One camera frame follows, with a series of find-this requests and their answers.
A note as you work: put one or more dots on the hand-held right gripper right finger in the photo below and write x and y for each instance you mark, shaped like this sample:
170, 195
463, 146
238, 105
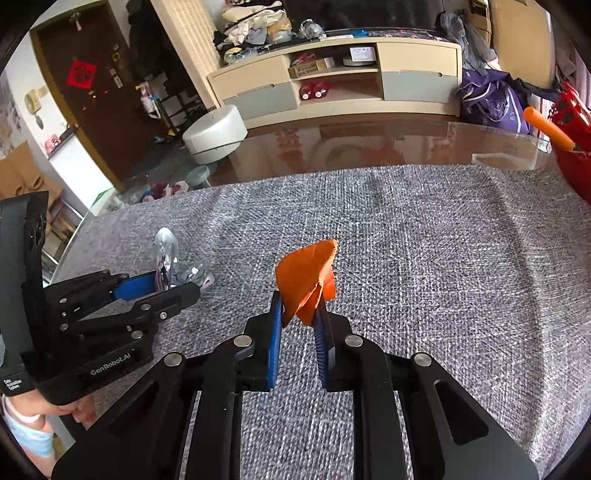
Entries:
322, 350

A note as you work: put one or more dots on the pile of clothes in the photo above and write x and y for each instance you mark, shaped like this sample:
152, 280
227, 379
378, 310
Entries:
249, 27

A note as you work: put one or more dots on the pale green basin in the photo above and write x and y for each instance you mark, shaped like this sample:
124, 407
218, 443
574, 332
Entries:
198, 175

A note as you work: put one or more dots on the group of slippers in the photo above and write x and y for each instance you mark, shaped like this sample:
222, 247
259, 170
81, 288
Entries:
159, 191

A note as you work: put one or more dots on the beige wall intercom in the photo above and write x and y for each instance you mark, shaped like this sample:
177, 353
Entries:
32, 101

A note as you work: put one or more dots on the wall photo collage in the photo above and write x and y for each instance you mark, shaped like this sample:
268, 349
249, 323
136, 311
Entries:
9, 115

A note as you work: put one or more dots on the grey table cloth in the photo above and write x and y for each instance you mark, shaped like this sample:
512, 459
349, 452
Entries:
415, 254

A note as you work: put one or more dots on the red bottles pack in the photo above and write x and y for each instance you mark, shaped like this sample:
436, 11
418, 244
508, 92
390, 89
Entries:
314, 90

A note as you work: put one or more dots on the red diamond door decoration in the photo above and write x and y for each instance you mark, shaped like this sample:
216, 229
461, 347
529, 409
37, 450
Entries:
81, 74

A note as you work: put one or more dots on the tan coat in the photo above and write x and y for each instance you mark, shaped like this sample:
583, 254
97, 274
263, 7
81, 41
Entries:
23, 175

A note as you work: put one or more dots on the black television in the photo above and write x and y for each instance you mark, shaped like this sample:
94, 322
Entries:
360, 14

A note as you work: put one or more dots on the grey hanging clothes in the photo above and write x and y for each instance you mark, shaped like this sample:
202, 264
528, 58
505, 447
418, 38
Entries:
466, 41

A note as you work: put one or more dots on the cream television cabinet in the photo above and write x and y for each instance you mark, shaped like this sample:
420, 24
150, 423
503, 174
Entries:
249, 83

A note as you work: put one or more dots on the person's left forearm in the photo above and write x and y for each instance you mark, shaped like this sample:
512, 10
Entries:
18, 406

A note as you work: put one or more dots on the tall cream cabinet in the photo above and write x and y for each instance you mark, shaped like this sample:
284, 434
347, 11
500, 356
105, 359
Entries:
521, 37

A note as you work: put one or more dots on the clear plastic wrapper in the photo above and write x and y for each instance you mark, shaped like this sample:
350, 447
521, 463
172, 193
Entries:
166, 249

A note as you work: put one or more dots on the clear plastic bottle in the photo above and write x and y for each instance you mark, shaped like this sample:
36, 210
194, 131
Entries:
310, 28

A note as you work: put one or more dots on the kids scooter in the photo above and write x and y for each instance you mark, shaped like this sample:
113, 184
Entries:
157, 110

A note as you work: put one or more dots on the white round stool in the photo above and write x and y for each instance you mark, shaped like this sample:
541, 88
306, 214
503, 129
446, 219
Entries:
212, 134

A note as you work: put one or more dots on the orange plastic wrapper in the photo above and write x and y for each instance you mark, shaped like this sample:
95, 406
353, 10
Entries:
304, 272

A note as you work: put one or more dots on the red plastic basket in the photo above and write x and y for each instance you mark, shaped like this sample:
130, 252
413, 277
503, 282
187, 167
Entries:
575, 166

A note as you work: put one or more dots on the cream slatted cabinet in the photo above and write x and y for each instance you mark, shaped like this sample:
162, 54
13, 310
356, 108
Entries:
189, 41

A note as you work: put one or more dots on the dark hanging coats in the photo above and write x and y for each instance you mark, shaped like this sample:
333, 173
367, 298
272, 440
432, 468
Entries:
145, 41

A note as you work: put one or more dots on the metal frame chair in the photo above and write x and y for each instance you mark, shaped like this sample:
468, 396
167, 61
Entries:
60, 230

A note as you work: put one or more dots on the light blue clothing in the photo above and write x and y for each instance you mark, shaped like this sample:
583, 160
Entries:
30, 438

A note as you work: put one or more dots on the white low cabinet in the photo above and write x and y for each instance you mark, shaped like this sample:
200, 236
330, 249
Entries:
78, 175

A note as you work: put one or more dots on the purple bag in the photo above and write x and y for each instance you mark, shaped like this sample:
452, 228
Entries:
489, 104

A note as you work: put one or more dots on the brown door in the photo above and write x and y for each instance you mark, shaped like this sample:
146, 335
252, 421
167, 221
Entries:
92, 124

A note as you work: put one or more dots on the cardboard box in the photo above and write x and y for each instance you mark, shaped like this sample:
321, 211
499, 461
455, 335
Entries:
309, 68

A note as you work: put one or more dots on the person's left hand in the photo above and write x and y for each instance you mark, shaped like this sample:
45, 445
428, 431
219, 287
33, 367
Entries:
81, 410

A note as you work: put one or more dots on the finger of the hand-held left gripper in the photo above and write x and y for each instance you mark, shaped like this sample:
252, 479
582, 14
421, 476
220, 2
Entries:
134, 286
166, 302

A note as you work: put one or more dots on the white box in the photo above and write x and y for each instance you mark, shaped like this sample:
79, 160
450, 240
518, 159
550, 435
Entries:
362, 53

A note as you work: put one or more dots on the pink curtain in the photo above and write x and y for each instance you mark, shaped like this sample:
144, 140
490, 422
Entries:
572, 41

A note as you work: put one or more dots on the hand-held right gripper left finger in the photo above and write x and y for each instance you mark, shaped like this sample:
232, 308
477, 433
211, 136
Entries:
275, 341

